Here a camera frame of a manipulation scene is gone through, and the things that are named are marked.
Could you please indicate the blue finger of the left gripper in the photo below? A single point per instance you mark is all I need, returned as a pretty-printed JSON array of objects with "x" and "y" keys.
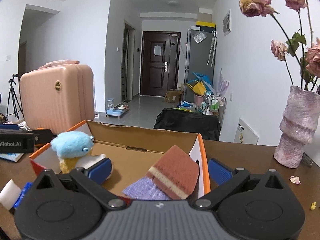
[{"x": 43, "y": 136}]

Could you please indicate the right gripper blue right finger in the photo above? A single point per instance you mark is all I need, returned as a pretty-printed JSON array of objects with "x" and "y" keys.
[{"x": 219, "y": 172}]

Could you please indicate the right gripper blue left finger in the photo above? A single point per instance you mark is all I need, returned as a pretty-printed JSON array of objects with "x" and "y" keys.
[{"x": 100, "y": 171}]

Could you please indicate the light blue plush toy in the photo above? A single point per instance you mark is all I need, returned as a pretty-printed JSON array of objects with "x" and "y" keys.
[{"x": 72, "y": 144}]

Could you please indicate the yellow white hamster plush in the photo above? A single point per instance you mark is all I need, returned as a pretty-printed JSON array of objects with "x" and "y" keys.
[{"x": 66, "y": 165}]

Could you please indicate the brown layered sponge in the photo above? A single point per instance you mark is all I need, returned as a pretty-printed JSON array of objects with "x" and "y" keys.
[{"x": 175, "y": 173}]

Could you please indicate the purple linen drawstring pouch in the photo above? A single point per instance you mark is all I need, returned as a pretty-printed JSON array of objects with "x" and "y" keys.
[{"x": 145, "y": 189}]

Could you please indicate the white round sponge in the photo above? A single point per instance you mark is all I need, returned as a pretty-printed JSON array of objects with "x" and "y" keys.
[{"x": 9, "y": 195}]

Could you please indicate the blue tissue package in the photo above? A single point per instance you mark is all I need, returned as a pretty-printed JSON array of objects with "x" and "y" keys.
[{"x": 14, "y": 157}]

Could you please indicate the red cardboard box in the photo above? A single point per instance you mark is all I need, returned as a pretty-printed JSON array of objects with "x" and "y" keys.
[{"x": 133, "y": 150}]

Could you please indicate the white flat panel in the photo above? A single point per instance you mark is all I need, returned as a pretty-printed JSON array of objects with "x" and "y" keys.
[{"x": 244, "y": 134}]

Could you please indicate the blue tissue pocket pack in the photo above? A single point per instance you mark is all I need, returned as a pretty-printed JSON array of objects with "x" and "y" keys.
[{"x": 25, "y": 189}]

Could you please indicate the pink ribbed suitcase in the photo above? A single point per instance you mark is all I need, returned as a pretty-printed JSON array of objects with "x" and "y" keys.
[{"x": 58, "y": 95}]

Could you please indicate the pet water feeder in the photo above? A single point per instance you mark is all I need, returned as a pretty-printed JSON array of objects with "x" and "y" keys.
[{"x": 116, "y": 111}]

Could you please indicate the fallen rose petal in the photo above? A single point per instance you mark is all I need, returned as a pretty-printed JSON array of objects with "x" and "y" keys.
[{"x": 295, "y": 180}]

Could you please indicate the cardboard box on floor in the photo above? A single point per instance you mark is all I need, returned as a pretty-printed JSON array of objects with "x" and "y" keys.
[{"x": 173, "y": 96}]

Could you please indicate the pink ceramic vase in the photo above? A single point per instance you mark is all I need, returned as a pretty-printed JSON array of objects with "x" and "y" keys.
[{"x": 298, "y": 126}]

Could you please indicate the dark brown door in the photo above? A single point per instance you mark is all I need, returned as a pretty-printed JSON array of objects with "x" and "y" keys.
[{"x": 160, "y": 62}]

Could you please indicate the grey refrigerator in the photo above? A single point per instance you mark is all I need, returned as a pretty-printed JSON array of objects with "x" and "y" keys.
[{"x": 200, "y": 54}]

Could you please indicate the dried pink roses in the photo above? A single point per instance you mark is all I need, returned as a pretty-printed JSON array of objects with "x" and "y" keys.
[{"x": 298, "y": 48}]

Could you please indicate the black camera tripod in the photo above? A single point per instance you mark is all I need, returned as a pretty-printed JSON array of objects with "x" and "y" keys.
[{"x": 14, "y": 106}]

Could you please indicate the wire rack with bottles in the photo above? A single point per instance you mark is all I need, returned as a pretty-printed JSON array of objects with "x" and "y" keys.
[{"x": 213, "y": 105}]

